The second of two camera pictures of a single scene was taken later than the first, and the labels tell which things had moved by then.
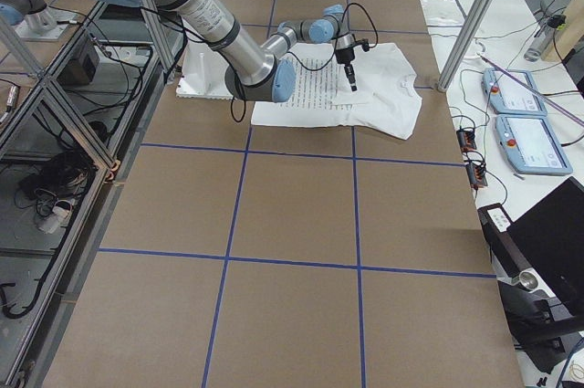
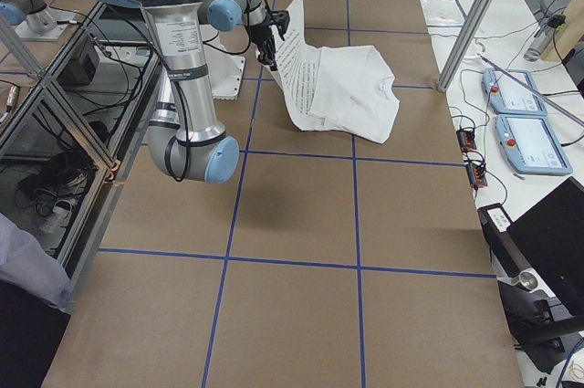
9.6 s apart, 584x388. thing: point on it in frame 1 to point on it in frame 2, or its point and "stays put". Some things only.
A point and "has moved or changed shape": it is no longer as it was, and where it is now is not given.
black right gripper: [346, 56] to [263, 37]
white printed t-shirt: [387, 97] has moved or changed shape
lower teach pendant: [529, 145] stays put
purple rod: [563, 110] stays put
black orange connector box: [466, 140] stays put
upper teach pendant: [510, 98] stays put
